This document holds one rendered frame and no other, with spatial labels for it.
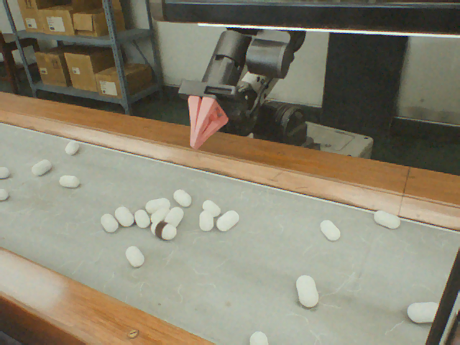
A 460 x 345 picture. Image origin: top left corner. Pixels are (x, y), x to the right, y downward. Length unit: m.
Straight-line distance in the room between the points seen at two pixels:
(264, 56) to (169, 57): 2.55
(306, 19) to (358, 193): 0.39
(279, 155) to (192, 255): 0.26
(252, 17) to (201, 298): 0.32
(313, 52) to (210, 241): 2.16
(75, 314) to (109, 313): 0.04
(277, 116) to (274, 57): 0.56
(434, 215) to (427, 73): 1.94
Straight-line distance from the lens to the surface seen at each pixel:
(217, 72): 0.62
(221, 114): 0.62
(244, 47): 0.66
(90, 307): 0.45
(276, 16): 0.26
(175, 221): 0.55
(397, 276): 0.51
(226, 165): 0.67
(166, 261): 0.51
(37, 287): 0.50
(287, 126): 1.15
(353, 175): 0.63
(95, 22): 3.01
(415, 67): 2.50
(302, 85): 2.67
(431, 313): 0.46
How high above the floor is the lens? 1.09
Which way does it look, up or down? 31 degrees down
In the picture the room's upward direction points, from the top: 3 degrees counter-clockwise
